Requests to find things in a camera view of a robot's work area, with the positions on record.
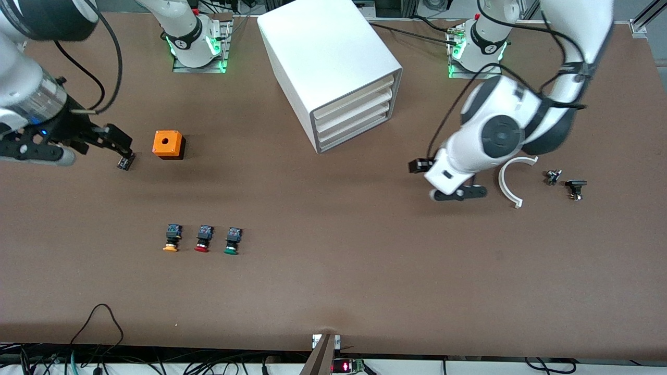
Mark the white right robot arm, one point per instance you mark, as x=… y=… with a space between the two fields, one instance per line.
x=182 y=31

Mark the yellow push button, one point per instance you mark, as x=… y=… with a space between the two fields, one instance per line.
x=172 y=234

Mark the small black switch part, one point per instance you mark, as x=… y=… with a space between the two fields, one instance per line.
x=576 y=184

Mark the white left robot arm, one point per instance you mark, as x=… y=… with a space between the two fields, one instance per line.
x=500 y=135

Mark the green push button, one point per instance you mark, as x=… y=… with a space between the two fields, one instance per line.
x=233 y=237

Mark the red push button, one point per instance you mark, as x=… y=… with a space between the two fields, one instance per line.
x=204 y=235

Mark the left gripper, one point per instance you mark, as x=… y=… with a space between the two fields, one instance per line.
x=418 y=166

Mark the white curved plastic arc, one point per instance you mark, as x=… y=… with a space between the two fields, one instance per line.
x=501 y=181

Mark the orange box with hole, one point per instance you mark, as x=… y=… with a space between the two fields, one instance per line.
x=167 y=143

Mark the camera mount post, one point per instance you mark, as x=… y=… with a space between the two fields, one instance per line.
x=320 y=359

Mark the circuit board with red display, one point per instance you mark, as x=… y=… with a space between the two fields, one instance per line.
x=344 y=366

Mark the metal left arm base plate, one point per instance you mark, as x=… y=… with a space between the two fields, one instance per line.
x=456 y=75

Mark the aluminium frame profile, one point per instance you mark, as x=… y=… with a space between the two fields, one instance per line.
x=646 y=18

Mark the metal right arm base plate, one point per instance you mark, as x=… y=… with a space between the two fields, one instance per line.
x=180 y=69

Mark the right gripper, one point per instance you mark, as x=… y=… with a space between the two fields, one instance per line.
x=66 y=128

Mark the small black terminal block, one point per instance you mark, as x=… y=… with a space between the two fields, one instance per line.
x=125 y=164

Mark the white drawer cabinet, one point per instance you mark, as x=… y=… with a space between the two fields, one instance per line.
x=323 y=47

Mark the small grey switch part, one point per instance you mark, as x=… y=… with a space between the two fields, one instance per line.
x=552 y=177

